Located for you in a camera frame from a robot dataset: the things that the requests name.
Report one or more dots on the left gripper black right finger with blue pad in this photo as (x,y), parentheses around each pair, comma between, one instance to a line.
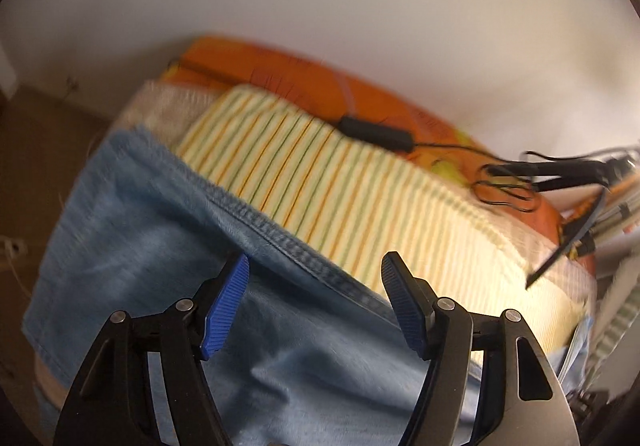
(520,402)

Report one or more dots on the orange bed sheet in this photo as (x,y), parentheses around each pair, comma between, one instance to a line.
(328,95)

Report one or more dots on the black tripod stand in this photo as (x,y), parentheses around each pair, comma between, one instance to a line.
(578,235)

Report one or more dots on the light blue denim pants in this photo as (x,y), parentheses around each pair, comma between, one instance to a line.
(312,357)

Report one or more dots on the black adapter with cable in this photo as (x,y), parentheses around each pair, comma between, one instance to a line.
(380,133)

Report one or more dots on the beige woven blanket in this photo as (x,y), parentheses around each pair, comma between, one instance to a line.
(165,110)

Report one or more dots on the yellow striped cloth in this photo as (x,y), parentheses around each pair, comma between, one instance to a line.
(353,202)

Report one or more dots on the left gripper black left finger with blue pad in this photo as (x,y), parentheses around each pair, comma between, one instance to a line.
(110,401)

